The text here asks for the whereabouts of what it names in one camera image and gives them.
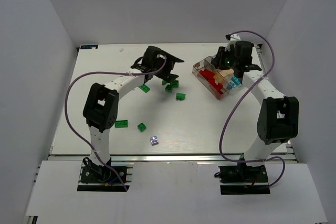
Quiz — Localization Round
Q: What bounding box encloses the red sloped lego brick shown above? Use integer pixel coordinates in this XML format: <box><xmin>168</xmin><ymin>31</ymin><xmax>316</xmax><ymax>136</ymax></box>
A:
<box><xmin>199</xmin><ymin>69</ymin><xmax>215</xmax><ymax>80</ymax></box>

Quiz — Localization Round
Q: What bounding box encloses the red 2x3 lego brick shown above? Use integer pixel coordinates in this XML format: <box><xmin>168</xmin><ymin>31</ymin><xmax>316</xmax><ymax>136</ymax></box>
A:
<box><xmin>208</xmin><ymin>79</ymin><xmax>223</xmax><ymax>89</ymax></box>

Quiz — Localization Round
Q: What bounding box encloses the cyan 2x4 lego brick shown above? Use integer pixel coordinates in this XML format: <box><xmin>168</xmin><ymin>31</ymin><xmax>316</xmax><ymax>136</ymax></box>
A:
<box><xmin>230</xmin><ymin>76</ymin><xmax>241</xmax><ymax>87</ymax></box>

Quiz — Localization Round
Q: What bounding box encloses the red arch lego piece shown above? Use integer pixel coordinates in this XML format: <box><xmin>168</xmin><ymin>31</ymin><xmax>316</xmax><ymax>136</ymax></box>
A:
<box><xmin>216</xmin><ymin>89</ymin><xmax>224</xmax><ymax>95</ymax></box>

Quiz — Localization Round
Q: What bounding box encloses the cyan square lego upturned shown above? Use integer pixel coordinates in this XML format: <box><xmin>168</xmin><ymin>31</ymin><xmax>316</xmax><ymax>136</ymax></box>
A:
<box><xmin>227</xmin><ymin>81</ymin><xmax>236</xmax><ymax>89</ymax></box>

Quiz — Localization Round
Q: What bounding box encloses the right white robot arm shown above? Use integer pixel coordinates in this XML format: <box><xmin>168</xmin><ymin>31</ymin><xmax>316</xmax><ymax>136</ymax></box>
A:
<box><xmin>215</xmin><ymin>39</ymin><xmax>299</xmax><ymax>167</ymax></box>

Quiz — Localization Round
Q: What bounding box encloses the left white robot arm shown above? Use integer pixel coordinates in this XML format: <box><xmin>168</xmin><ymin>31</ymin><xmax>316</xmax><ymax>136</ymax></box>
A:
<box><xmin>83</xmin><ymin>46</ymin><xmax>184</xmax><ymax>166</ymax></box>

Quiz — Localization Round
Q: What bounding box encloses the green square lego upturned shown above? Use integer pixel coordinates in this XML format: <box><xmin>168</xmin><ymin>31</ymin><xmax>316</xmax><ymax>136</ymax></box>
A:
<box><xmin>170</xmin><ymin>80</ymin><xmax>179</xmax><ymax>88</ymax></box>

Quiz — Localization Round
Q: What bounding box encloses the green small lego cube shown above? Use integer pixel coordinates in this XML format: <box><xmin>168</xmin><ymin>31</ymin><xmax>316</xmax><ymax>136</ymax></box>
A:
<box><xmin>165</xmin><ymin>84</ymin><xmax>173</xmax><ymax>93</ymax></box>

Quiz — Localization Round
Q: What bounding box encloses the clear compartment container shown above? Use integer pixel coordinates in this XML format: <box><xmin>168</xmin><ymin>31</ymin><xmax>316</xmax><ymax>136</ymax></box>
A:
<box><xmin>192</xmin><ymin>56</ymin><xmax>242</xmax><ymax>100</ymax></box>

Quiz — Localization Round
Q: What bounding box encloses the green 2x3 lego brick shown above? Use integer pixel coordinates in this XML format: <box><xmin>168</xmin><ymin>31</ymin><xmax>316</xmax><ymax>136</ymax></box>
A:
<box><xmin>139</xmin><ymin>84</ymin><xmax>150</xmax><ymax>93</ymax></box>

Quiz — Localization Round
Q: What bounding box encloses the green curved lego brick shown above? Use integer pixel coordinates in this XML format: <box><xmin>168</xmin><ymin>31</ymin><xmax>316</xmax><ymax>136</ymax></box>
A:
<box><xmin>176</xmin><ymin>93</ymin><xmax>186</xmax><ymax>101</ymax></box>

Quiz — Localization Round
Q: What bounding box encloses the green studded lego cube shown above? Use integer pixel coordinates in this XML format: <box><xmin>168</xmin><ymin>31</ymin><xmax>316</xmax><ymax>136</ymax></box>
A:
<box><xmin>137</xmin><ymin>123</ymin><xmax>146</xmax><ymax>132</ymax></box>

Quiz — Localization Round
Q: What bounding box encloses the purple studded lego cube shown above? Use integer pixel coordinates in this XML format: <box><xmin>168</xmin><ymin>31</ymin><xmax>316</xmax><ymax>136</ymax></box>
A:
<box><xmin>150</xmin><ymin>136</ymin><xmax>159</xmax><ymax>146</ymax></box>

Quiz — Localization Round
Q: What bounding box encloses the green flat lego upturned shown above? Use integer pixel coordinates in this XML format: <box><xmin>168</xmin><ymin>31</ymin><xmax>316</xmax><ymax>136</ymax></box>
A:
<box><xmin>114</xmin><ymin>120</ymin><xmax>129</xmax><ymax>128</ymax></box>

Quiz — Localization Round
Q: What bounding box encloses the blue label sticker left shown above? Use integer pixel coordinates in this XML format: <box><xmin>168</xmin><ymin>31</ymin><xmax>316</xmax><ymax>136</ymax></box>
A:
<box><xmin>80</xmin><ymin>45</ymin><xmax>98</xmax><ymax>50</ymax></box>

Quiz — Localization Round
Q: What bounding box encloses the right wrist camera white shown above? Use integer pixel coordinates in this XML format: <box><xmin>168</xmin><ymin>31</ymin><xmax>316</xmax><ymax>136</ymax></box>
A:
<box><xmin>225</xmin><ymin>34</ymin><xmax>241</xmax><ymax>51</ymax></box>

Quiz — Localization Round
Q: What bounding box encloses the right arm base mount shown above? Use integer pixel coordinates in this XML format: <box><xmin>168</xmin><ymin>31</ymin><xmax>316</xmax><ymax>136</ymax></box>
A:
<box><xmin>214</xmin><ymin>163</ymin><xmax>270</xmax><ymax>195</ymax></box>

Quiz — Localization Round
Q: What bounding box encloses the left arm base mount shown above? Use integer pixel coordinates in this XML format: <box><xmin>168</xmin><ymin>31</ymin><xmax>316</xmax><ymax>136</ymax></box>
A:
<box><xmin>77</xmin><ymin>157</ymin><xmax>132</xmax><ymax>193</ymax></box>

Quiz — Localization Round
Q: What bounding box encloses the aluminium table rail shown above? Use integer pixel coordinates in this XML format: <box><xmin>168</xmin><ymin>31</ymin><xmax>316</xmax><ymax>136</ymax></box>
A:
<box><xmin>48</xmin><ymin>153</ymin><xmax>297</xmax><ymax>164</ymax></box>

